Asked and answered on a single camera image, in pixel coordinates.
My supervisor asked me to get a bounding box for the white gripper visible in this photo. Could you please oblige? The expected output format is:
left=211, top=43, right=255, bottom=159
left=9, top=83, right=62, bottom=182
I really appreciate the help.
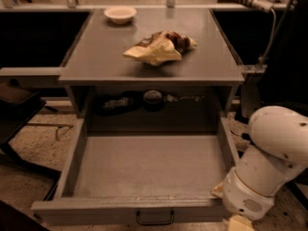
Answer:
left=211, top=167, right=274, bottom=231

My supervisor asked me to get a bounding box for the grey top drawer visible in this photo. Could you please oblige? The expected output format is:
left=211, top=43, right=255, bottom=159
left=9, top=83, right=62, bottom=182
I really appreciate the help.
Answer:
left=32, top=118, right=239, bottom=225

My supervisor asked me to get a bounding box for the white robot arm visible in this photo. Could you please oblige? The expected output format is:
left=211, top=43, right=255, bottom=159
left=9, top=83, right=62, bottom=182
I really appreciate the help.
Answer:
left=212, top=106, right=308, bottom=231

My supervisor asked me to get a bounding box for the grey drawer cabinet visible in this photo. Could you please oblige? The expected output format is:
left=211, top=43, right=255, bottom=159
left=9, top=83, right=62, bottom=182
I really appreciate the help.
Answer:
left=60, top=8, right=244, bottom=122

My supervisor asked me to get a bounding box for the yellow brown chip bag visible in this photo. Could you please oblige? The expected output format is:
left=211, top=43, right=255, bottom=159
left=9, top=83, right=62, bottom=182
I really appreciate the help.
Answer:
left=123, top=31, right=196, bottom=66

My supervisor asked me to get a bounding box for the white bowl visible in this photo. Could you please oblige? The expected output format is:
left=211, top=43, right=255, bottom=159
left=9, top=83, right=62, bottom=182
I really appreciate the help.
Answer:
left=104, top=6, right=138, bottom=25

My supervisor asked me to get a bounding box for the dark brown box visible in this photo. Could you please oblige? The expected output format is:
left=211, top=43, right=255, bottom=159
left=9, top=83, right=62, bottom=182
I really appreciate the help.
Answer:
left=0, top=82, right=41, bottom=116

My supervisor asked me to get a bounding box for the black metal stand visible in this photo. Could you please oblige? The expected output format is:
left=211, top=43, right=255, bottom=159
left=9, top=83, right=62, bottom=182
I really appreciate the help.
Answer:
left=0, top=99, right=62, bottom=204

